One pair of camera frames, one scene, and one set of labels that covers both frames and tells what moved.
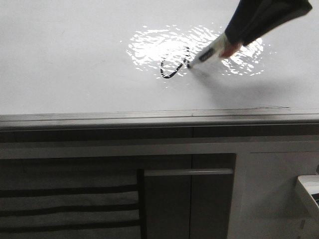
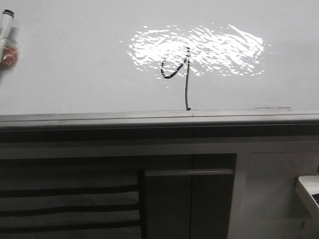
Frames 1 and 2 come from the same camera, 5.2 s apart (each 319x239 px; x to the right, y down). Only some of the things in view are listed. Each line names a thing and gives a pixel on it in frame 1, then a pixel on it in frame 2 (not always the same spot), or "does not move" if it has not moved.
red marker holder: [231, 49] → [10, 55]
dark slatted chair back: [51, 199] does not move
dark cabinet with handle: [188, 196] does not move
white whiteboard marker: [209, 52] → [7, 23]
